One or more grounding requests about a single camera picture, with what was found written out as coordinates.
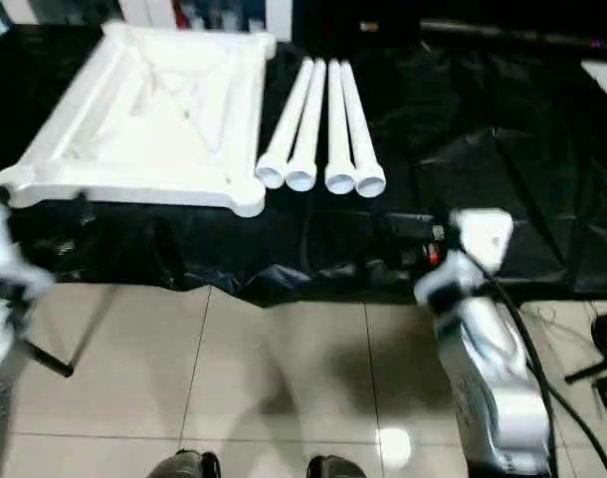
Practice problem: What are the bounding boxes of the white plastic table leg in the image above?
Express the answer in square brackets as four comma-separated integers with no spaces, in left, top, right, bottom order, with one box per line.
[255,56,315,190]
[338,59,387,198]
[285,58,327,193]
[324,58,357,196]

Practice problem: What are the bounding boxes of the black box with yellow label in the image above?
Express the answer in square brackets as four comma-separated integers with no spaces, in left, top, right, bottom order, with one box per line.
[291,0,424,49]

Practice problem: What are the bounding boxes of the black plastic mat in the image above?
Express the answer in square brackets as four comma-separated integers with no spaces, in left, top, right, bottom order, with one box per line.
[0,19,607,306]

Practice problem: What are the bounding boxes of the black tripod foot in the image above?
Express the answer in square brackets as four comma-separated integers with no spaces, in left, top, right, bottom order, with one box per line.
[564,358,607,384]

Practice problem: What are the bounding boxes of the white plastic table top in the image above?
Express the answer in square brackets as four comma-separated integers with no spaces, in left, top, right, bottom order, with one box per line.
[0,19,279,220]

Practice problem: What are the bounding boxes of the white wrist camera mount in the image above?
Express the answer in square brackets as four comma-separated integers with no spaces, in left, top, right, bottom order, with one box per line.
[0,198,31,280]
[446,208,514,274]

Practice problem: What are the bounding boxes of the black stand leg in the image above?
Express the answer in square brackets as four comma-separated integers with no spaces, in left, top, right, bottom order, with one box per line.
[19,338,77,378]

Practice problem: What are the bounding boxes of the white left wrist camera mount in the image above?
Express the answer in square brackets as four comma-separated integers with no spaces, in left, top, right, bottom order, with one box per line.
[0,198,31,280]

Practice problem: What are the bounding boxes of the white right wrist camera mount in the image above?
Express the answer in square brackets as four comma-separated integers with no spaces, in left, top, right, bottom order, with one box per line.
[446,208,514,274]

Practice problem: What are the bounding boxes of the dark metal rail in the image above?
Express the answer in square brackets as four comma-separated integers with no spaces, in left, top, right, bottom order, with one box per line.
[420,17,607,51]

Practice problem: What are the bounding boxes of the dark right robot foot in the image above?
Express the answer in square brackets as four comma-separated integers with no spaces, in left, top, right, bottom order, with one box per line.
[306,451,365,478]

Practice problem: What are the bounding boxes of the white glass-door cabinet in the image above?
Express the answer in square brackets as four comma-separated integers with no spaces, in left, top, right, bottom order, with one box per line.
[118,0,293,41]

